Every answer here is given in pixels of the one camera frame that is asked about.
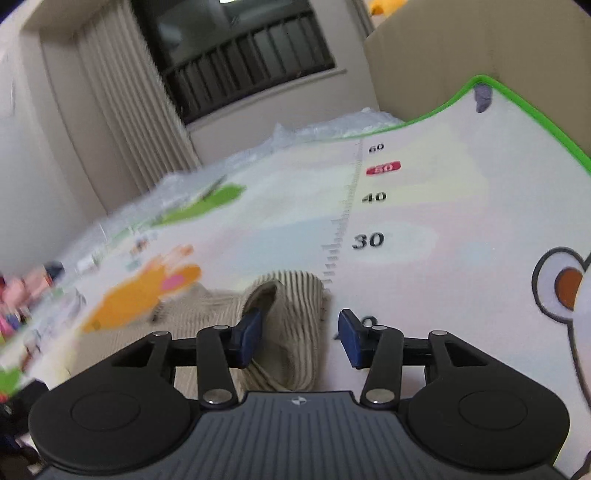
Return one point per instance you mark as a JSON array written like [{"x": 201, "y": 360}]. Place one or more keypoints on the dark window with railing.
[{"x": 210, "y": 54}]

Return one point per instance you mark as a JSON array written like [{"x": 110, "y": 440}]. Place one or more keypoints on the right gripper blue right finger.
[{"x": 379, "y": 350}]

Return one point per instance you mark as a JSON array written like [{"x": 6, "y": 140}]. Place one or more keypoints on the striped beige knit garment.
[{"x": 289, "y": 356}]

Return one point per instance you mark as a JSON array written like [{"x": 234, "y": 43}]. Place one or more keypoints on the clear bubble wrap sheet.
[{"x": 179, "y": 185}]

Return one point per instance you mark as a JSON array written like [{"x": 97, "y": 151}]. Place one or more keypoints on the pile of colourful toys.
[{"x": 20, "y": 293}]

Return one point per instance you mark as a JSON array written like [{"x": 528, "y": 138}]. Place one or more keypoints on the colourful cartoon play mat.
[{"x": 468, "y": 230}]

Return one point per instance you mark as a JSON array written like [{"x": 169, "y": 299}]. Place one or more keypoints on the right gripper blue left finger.
[{"x": 221, "y": 348}]

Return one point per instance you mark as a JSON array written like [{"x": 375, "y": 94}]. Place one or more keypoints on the beige padded headboard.
[{"x": 427, "y": 51}]

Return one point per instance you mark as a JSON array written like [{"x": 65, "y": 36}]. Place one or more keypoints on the beige pleated curtain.
[{"x": 149, "y": 135}]

